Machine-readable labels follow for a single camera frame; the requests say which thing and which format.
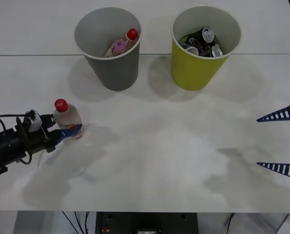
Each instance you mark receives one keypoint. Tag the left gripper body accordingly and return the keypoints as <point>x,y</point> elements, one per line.
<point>37,142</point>

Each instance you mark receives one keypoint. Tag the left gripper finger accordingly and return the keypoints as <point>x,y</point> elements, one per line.
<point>47,120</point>
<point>67,132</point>

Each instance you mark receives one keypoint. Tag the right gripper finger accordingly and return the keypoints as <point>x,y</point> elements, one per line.
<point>281,114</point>
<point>281,168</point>

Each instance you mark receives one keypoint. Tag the red-capped plastic bottle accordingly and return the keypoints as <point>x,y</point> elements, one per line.
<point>67,117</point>
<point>132,34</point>

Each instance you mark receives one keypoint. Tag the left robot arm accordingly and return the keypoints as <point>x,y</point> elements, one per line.
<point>3,146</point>

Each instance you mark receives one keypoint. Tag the grey plastic bin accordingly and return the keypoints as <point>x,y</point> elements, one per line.
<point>115,73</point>

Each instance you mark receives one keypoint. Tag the silver-topped drink can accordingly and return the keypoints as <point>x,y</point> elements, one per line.
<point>192,50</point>
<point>216,51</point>

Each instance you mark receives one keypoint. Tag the yellow-green plastic bin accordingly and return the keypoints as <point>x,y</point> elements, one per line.
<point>193,73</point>

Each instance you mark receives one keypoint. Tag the pink-capped plastic bottle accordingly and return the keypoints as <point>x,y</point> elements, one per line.
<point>119,45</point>

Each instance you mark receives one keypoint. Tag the black drink can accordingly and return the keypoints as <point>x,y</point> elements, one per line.
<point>207,34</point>

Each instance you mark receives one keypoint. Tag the dark red drink can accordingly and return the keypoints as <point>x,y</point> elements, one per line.
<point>196,42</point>

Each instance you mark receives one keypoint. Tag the black robot torso base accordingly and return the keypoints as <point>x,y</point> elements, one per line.
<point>145,223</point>

